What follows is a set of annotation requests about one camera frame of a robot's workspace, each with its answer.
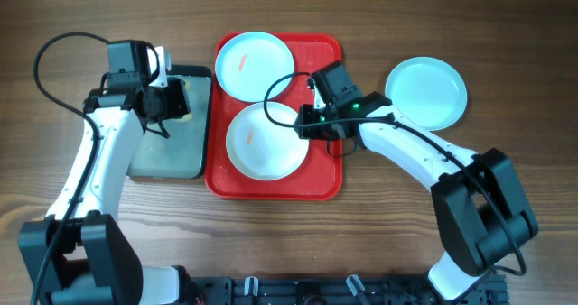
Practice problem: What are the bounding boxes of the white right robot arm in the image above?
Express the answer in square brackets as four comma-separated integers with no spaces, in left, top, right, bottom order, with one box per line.
[294,92,538,302]

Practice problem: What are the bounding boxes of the white plate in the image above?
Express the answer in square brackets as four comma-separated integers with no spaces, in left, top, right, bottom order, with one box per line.
[225,102,309,181]

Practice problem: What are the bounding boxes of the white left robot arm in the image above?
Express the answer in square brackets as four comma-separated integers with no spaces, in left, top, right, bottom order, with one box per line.
[19,78,199,304]

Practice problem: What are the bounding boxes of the yellow green sponge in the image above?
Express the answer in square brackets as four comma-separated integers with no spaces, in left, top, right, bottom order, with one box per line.
[178,114,192,122]

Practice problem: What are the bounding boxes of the black metal-lined tray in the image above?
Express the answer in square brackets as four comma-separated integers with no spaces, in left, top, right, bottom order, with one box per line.
[127,65,212,180]

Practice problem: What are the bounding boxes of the red plastic tray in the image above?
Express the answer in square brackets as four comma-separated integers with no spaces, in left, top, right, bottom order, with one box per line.
[204,32,343,201]

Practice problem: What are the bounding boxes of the light blue plate with stain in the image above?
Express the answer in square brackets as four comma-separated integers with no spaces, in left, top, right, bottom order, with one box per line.
[215,32,295,103]

